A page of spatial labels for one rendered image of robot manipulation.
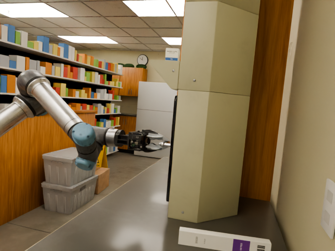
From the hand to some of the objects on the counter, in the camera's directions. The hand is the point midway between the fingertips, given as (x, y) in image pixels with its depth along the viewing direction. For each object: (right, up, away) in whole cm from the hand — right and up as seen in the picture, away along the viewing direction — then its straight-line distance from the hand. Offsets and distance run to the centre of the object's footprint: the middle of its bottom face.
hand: (166, 143), depth 104 cm
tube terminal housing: (+17, -27, +3) cm, 32 cm away
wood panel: (+25, -26, +24) cm, 43 cm away
